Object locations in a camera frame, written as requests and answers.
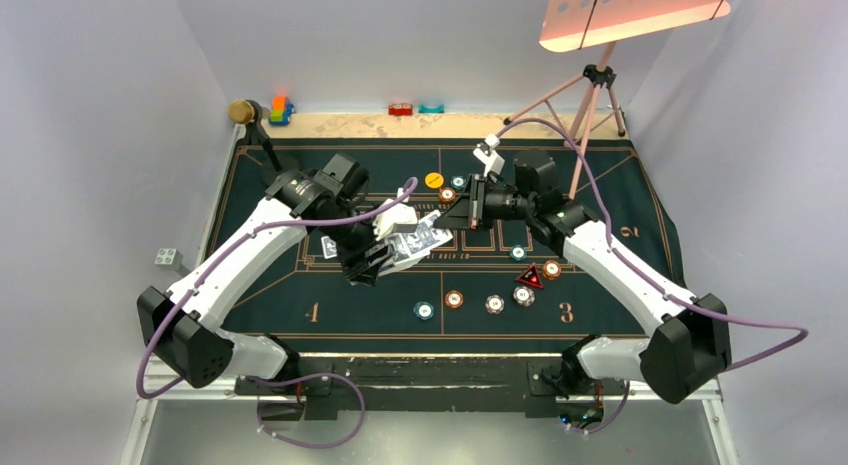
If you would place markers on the colourful toy block stack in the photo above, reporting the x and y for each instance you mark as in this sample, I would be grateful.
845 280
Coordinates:
281 110

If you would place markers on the peach blue chip stack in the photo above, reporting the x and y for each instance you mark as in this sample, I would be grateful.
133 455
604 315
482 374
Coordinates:
494 304

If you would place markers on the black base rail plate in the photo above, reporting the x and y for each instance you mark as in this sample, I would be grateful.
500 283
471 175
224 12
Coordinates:
524 384

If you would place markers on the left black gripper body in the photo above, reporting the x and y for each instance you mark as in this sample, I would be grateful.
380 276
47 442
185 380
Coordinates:
353 240

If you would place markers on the orange chips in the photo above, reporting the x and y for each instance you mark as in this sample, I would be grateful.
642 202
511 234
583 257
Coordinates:
552 269
447 195

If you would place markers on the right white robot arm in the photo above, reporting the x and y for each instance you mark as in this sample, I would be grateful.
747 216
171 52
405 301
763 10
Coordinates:
687 339

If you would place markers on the green poker table mat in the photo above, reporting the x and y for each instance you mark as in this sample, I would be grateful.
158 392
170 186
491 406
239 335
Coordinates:
305 300

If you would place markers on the dealt card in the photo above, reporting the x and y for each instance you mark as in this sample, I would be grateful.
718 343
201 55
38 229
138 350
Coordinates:
329 248

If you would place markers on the green blue chip stack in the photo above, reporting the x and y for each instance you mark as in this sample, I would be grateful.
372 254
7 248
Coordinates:
424 310

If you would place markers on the green blue chips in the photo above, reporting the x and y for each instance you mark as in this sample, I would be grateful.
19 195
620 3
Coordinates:
517 253
458 183

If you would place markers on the brass round knob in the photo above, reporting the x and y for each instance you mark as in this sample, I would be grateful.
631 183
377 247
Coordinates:
243 111

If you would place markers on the yellow dealer button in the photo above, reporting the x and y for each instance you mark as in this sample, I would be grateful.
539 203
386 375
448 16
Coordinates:
434 180

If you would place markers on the red black all-in triangle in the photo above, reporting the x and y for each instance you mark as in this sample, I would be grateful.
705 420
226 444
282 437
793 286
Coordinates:
531 277

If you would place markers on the pink music stand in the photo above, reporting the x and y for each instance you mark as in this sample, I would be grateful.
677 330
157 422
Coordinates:
571 25

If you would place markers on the red toy block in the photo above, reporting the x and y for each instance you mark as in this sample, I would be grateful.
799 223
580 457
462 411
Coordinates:
401 109

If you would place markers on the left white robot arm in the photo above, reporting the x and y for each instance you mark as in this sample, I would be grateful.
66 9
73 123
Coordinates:
182 326

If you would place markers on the peach blue chips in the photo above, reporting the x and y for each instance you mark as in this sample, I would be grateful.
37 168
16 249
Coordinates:
523 296

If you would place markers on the orange red chip stack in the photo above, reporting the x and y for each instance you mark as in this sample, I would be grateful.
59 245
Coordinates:
454 299

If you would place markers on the blue playing card deck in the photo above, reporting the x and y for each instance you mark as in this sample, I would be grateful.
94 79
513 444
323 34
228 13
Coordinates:
407 249

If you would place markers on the teal toy block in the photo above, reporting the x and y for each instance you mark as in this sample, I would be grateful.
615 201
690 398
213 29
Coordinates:
431 107

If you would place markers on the stack of playing cards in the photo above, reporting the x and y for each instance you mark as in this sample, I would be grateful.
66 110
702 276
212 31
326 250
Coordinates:
427 236

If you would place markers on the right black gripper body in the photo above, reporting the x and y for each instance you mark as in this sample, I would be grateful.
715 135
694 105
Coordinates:
506 203

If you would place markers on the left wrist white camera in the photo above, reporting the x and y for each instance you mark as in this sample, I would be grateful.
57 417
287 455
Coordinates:
400 218

